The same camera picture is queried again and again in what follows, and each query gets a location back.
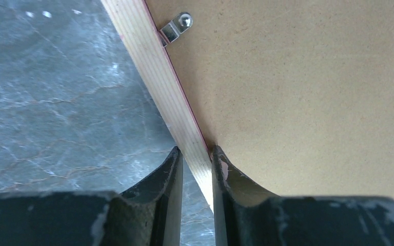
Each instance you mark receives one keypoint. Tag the pink wooden picture frame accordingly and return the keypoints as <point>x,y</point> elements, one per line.
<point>136,28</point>

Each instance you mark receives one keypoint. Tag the brown cardboard backing board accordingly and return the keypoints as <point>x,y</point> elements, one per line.
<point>298,94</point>

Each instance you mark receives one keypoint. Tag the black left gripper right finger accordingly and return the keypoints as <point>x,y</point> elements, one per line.
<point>245,213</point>

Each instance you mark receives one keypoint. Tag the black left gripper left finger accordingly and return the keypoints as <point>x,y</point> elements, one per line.
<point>148,213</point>

